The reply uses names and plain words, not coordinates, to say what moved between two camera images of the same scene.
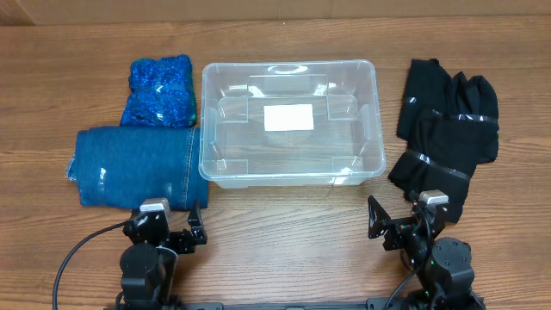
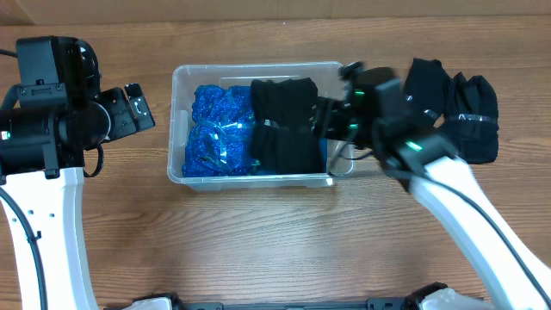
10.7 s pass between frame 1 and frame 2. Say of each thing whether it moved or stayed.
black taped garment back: stayed
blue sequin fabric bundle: moved
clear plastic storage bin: moved
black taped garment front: moved
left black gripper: moved
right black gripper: moved
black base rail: stayed
